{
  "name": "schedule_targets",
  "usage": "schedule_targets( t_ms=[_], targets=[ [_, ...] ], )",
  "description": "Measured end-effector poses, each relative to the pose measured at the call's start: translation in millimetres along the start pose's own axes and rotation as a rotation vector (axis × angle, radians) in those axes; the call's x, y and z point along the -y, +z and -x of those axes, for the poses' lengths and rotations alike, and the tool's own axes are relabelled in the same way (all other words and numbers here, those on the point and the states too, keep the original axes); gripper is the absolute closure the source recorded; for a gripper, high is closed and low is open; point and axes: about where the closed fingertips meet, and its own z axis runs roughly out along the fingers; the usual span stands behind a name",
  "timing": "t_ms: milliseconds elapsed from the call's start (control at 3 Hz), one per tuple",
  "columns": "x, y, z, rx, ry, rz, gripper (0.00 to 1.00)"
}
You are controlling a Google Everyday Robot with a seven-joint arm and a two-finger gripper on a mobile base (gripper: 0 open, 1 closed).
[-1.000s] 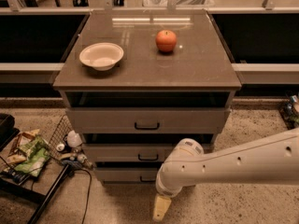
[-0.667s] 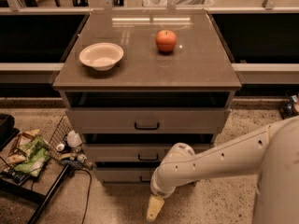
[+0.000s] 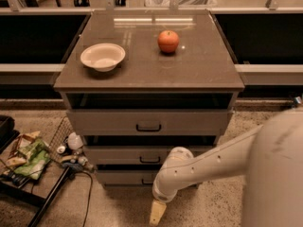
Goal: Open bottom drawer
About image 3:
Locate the black stand leg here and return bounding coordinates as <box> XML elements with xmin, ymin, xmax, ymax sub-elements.
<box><xmin>27</xmin><ymin>167</ymin><xmax>72</xmax><ymax>227</ymax></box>

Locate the red apple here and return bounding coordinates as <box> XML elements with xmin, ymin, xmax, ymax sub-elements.
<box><xmin>157</xmin><ymin>30</ymin><xmax>179</xmax><ymax>53</ymax></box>

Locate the brown snack packet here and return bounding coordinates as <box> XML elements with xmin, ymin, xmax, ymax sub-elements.
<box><xmin>6</xmin><ymin>131</ymin><xmax>40</xmax><ymax>167</ymax></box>

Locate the green snack bag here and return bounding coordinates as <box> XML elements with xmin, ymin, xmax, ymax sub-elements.
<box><xmin>14</xmin><ymin>138</ymin><xmax>50</xmax><ymax>180</ymax></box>

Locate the grey drawer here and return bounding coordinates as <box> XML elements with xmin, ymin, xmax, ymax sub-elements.
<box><xmin>66</xmin><ymin>110</ymin><xmax>232</xmax><ymax>136</ymax></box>
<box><xmin>96</xmin><ymin>170</ymin><xmax>157</xmax><ymax>186</ymax></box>
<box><xmin>82</xmin><ymin>145</ymin><xmax>218</xmax><ymax>166</ymax></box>

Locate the black bin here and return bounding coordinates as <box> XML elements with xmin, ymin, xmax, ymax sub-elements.
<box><xmin>0</xmin><ymin>115</ymin><xmax>20</xmax><ymax>153</ymax></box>

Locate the black cable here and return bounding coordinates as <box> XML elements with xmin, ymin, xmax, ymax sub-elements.
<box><xmin>74</xmin><ymin>170</ymin><xmax>95</xmax><ymax>227</ymax></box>

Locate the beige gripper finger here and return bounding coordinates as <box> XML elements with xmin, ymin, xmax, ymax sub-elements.
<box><xmin>150</xmin><ymin>200</ymin><xmax>167</xmax><ymax>227</ymax></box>

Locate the wire mesh basket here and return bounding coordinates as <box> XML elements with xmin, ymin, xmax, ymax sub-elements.
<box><xmin>49</xmin><ymin>117</ymin><xmax>73</xmax><ymax>163</ymax></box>

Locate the white plastic bottle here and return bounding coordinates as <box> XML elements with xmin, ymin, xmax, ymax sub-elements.
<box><xmin>67</xmin><ymin>132</ymin><xmax>83</xmax><ymax>150</ymax></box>

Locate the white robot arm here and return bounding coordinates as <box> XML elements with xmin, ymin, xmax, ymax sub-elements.
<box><xmin>150</xmin><ymin>108</ymin><xmax>303</xmax><ymax>227</ymax></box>

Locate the grey drawer cabinet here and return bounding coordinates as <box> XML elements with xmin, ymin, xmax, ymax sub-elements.
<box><xmin>52</xmin><ymin>9</ymin><xmax>245</xmax><ymax>189</ymax></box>

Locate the white bowl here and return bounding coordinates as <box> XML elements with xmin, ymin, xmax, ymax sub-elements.
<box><xmin>80</xmin><ymin>44</ymin><xmax>126</xmax><ymax>72</ymax></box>

